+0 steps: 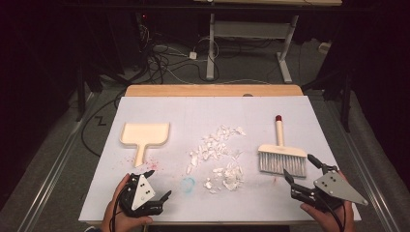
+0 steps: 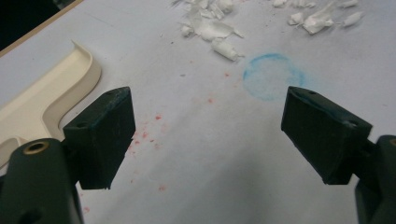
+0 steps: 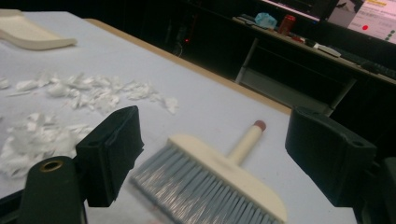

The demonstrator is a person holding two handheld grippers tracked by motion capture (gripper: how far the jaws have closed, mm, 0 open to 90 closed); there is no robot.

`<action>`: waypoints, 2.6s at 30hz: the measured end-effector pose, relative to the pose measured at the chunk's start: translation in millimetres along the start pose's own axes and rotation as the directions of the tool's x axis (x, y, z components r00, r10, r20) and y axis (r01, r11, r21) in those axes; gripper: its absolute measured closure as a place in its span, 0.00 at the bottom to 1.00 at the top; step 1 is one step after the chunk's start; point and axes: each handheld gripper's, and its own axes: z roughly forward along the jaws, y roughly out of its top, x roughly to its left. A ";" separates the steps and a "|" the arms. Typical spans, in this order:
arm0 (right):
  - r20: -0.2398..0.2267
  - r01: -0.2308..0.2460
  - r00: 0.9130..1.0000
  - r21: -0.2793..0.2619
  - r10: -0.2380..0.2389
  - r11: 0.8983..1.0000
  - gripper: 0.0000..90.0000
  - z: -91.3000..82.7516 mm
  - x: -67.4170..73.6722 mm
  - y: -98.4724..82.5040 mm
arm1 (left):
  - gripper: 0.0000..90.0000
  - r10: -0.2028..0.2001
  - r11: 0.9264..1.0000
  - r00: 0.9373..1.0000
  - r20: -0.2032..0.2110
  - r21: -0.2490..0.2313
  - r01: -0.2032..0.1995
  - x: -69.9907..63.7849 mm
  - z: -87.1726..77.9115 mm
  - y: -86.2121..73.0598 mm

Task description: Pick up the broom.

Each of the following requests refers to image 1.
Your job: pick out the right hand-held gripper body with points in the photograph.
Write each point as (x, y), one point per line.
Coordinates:
(336, 187)

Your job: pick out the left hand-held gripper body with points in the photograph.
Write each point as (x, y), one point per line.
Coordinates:
(141, 193)

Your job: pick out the cream brush with red tip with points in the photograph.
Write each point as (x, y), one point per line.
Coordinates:
(279, 132)

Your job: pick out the pile of white paper scraps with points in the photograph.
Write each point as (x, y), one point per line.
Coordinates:
(211, 148)

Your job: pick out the person's left hand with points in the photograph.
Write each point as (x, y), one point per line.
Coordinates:
(112, 216)

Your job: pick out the person's right hand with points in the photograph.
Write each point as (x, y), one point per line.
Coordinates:
(322, 222)

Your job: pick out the cream plastic dustpan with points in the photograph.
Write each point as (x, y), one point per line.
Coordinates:
(145, 133)

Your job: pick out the wooden table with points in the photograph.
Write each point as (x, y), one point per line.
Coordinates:
(193, 90)

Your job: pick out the white foam board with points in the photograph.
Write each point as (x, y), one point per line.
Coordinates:
(225, 109)

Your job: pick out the small white box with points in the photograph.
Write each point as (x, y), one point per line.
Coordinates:
(324, 47)

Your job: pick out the white power adapter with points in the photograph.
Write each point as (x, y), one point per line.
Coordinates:
(192, 55)

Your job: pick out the white-legged desk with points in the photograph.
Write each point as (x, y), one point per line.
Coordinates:
(211, 48)

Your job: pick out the metal floor rail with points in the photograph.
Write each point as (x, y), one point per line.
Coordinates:
(367, 179)
(50, 177)

